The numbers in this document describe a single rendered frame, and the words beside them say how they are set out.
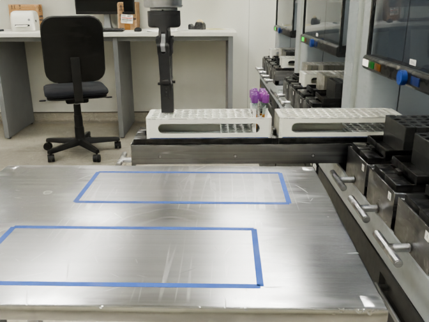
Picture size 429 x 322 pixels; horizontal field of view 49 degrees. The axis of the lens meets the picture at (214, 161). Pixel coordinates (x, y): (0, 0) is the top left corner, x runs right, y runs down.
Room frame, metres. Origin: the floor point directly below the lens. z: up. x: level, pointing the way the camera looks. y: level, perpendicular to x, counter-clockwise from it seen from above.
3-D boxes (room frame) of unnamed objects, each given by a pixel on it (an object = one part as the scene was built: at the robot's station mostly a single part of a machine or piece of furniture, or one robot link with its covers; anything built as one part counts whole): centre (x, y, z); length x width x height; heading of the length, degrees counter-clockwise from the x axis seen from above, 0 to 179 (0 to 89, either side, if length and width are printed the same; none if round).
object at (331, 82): (1.53, -0.39, 0.85); 0.12 x 0.02 x 0.06; 1
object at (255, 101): (1.08, -0.10, 0.86); 0.02 x 0.02 x 0.11
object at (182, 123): (1.12, 0.01, 0.83); 0.30 x 0.10 x 0.06; 90
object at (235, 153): (1.12, -0.12, 0.78); 0.73 x 0.14 x 0.09; 90
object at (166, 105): (1.12, 0.11, 0.90); 0.03 x 0.01 x 0.07; 91
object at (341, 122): (1.12, -0.30, 0.83); 0.30 x 0.10 x 0.06; 90
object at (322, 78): (1.68, -0.39, 0.85); 0.12 x 0.02 x 0.06; 1
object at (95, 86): (3.57, 1.04, 0.52); 0.64 x 0.60 x 1.05; 20
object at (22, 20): (4.28, 1.66, 0.99); 0.29 x 0.20 x 0.17; 8
